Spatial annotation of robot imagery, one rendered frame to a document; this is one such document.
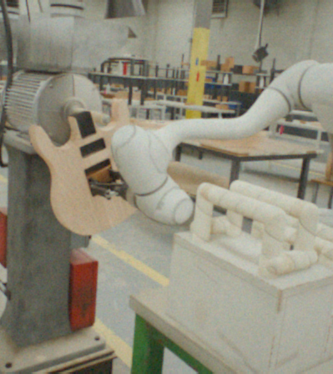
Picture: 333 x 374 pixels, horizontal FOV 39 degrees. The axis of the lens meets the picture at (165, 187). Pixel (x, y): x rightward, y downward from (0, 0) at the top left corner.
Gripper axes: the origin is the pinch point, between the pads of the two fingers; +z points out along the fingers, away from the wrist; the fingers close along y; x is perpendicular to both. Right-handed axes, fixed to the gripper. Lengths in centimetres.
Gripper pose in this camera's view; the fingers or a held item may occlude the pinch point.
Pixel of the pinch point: (101, 178)
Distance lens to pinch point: 153.5
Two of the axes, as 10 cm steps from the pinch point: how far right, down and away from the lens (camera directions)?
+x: -1.8, -8.9, -4.1
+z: -6.2, -2.2, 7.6
